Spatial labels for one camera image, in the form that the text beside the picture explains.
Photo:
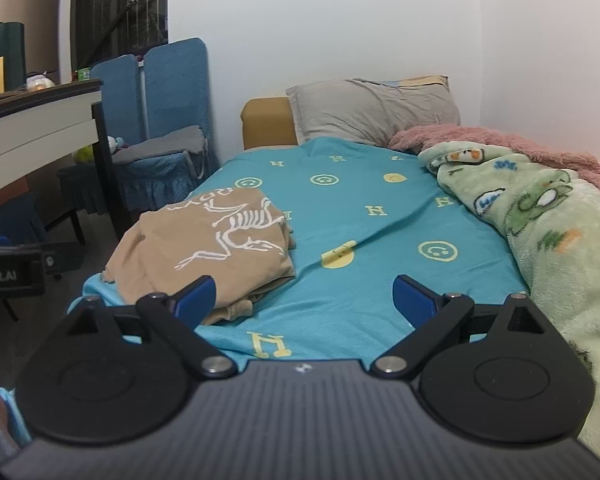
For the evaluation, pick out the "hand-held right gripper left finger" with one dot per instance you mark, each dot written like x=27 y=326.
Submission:
x=197 y=301

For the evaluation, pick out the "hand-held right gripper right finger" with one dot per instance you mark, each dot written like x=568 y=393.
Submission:
x=412 y=302

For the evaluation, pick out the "tan skeleton print t-shirt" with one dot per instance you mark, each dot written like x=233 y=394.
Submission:
x=180 y=245

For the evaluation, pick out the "teal printed bed sheet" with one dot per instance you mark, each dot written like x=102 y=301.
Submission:
x=380 y=240

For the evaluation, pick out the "green plush toy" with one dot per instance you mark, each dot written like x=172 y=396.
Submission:
x=84 y=154

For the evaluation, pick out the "green cartoon fleece blanket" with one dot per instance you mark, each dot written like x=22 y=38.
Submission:
x=555 y=240

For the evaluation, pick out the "grey cloth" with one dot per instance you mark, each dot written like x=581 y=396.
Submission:
x=160 y=145

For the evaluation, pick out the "white plush toy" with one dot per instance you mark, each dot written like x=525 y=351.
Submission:
x=112 y=144

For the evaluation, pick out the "tan bed headboard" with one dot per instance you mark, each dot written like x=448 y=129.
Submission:
x=267 y=122

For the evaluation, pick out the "pink fluffy blanket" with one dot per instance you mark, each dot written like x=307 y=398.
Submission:
x=530 y=147

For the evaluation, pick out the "grey pillow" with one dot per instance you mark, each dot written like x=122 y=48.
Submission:
x=365 y=110

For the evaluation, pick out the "blue covered chair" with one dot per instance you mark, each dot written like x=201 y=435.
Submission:
x=115 y=95
x=175 y=90

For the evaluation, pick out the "dark green panel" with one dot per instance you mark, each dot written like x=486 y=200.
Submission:
x=10 y=50

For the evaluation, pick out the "tan pillow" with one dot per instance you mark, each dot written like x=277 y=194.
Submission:
x=425 y=81

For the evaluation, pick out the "beige refrigerator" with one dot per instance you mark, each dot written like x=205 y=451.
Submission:
x=35 y=25

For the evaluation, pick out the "dark barred window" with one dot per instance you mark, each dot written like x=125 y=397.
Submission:
x=120 y=10

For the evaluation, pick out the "white desk with black frame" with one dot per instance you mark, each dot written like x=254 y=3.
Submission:
x=30 y=125

